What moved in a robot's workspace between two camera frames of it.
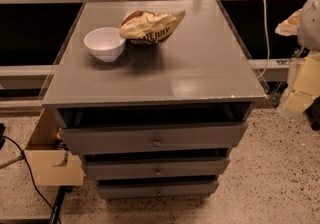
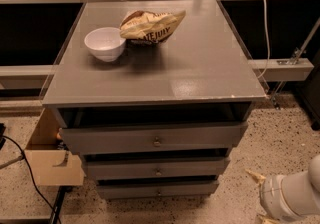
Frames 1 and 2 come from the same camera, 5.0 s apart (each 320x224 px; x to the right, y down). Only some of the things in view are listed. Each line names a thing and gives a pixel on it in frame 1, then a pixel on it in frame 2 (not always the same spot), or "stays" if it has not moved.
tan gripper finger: (289, 27) to (258, 178)
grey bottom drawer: (143, 189) stays
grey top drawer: (158, 137) stays
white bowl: (104, 43) stays
